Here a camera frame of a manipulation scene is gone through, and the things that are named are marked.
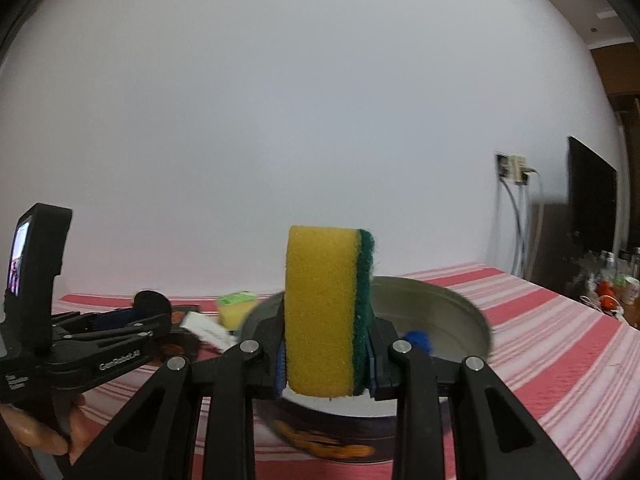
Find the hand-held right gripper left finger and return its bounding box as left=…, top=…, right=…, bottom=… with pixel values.
left=67, top=292, right=288, bottom=480

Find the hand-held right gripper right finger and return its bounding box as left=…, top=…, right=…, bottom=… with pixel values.
left=357, top=310, right=583, bottom=480

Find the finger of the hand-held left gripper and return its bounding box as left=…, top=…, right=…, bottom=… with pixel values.
left=52, top=307, right=148, bottom=333
left=52, top=312, right=173, bottom=361

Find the black pompom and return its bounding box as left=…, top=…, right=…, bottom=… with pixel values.
left=134, top=290, right=172, bottom=322

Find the white snack packet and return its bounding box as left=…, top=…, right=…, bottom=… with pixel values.
left=180, top=311, right=238, bottom=353

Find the round metal tin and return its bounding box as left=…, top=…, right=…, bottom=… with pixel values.
left=239, top=275, right=493, bottom=463

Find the yellow green scouring sponge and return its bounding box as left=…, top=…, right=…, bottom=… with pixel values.
left=284, top=226, right=377, bottom=397

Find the person's left hand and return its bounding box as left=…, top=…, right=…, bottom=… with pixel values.
left=0, top=392, right=89, bottom=467

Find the blue pompom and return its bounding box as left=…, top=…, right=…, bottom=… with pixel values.
left=402, top=330, right=432, bottom=361

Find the packaged sponge with green label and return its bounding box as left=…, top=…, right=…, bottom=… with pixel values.
left=217, top=291, right=261, bottom=333

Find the red striped tablecloth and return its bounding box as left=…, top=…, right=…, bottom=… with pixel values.
left=50, top=261, right=640, bottom=480

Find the black monitor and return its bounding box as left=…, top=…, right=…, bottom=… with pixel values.
left=567, top=136, right=618, bottom=253

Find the white wall socket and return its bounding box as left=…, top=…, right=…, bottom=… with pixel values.
left=496, top=152, right=533, bottom=186

